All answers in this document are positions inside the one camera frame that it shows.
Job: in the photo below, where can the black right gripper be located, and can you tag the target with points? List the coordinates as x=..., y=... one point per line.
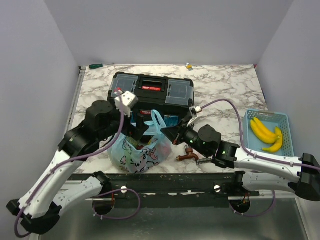
x=176, y=134

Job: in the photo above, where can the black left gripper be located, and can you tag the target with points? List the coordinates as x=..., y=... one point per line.
x=140, y=127

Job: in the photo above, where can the light blue plastic bag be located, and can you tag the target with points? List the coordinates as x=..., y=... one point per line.
x=126, y=158

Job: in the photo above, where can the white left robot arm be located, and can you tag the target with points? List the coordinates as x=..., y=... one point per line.
x=40, y=209

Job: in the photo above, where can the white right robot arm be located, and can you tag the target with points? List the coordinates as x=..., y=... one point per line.
x=298, y=175

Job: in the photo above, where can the red fake fruit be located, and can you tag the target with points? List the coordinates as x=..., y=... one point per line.
x=164, y=148

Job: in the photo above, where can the yellow fake banana bunch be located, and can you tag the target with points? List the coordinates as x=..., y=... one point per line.
x=274, y=139

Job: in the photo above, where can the brown faucet tap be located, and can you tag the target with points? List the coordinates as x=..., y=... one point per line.
x=189, y=154

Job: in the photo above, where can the black plastic toolbox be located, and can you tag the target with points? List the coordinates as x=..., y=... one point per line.
x=171, y=97

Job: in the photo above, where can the small metal spring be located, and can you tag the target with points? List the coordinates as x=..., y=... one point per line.
x=201, y=161

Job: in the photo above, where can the small yellow blue object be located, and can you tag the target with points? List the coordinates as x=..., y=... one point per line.
x=189, y=67

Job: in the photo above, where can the light blue plastic basket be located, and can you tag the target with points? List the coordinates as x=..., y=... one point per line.
x=267, y=122

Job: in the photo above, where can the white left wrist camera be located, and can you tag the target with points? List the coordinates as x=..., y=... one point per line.
x=125, y=101

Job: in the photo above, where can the black metal base rail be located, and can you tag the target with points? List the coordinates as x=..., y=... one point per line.
x=183, y=190

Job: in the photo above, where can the green handled screwdriver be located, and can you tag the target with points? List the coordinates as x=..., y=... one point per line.
x=100, y=65

